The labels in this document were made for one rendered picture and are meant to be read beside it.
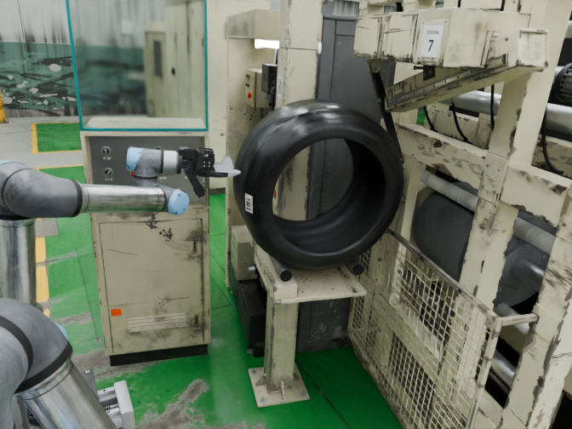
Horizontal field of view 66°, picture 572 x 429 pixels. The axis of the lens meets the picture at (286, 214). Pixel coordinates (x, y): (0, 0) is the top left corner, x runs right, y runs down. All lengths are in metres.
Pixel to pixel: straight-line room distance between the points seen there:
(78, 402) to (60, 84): 9.73
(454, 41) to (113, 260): 1.75
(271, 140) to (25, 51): 9.05
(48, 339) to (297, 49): 1.37
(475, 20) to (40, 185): 1.15
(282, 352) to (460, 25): 1.62
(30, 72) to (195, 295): 8.33
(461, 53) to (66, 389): 1.16
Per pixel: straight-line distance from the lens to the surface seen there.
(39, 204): 1.17
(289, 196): 1.87
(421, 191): 2.36
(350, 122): 1.46
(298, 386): 2.46
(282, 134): 1.42
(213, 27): 4.84
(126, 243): 2.26
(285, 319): 2.16
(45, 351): 0.68
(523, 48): 1.31
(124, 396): 1.49
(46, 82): 10.31
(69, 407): 0.73
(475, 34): 1.34
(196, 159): 1.48
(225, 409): 2.36
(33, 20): 10.33
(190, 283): 2.37
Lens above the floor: 1.68
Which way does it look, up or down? 21 degrees down
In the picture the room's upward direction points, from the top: 3 degrees clockwise
